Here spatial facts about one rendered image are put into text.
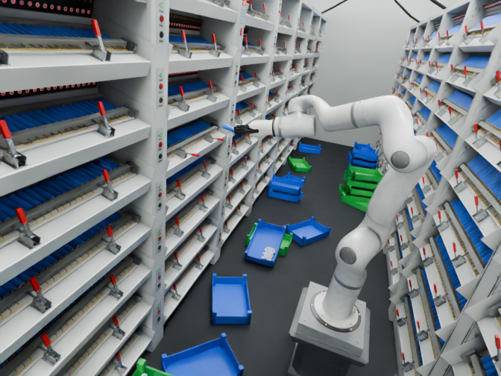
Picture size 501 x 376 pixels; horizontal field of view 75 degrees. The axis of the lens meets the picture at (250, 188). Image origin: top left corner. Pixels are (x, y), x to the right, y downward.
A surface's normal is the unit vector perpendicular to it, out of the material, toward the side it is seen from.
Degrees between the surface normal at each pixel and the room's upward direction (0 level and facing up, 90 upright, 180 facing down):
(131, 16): 90
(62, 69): 106
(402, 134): 46
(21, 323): 17
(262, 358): 0
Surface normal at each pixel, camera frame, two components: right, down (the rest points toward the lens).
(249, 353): 0.12, -0.90
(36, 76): 0.87, 0.48
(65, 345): 0.39, -0.80
